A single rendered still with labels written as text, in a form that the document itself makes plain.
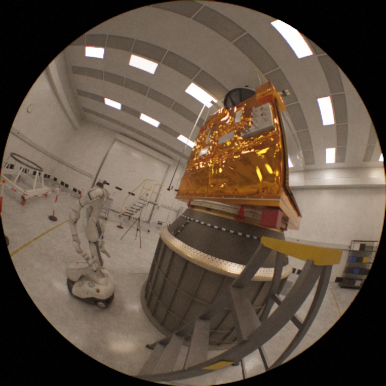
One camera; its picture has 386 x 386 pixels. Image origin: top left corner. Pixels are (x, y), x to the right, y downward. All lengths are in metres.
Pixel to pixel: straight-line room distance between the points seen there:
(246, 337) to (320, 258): 0.28
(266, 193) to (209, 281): 0.87
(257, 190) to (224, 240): 0.53
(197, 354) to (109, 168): 8.93
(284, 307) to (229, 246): 0.85
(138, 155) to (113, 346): 9.12
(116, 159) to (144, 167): 2.19
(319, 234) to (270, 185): 5.59
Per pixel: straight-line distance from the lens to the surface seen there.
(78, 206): 1.20
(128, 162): 8.85
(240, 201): 1.12
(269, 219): 0.98
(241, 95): 2.89
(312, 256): 0.38
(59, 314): 1.80
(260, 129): 1.40
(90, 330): 1.69
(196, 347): 0.72
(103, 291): 1.62
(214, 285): 1.12
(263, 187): 1.02
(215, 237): 1.13
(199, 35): 3.88
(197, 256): 1.08
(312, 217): 6.48
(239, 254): 1.10
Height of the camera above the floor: 1.52
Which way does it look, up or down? 11 degrees up
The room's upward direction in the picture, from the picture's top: 18 degrees clockwise
